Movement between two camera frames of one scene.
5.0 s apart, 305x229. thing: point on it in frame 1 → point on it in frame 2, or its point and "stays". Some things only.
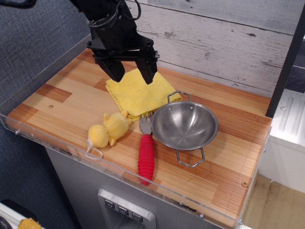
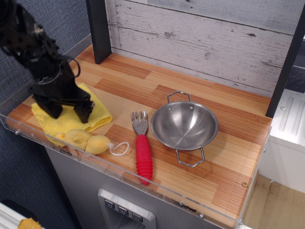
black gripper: x=114 y=38 → x=58 y=87
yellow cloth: x=137 y=98 → x=69 y=120
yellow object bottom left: x=29 y=223 stays
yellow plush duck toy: x=113 y=128 → x=93 y=144
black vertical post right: x=291 y=58 stays
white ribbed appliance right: x=283 y=159 stays
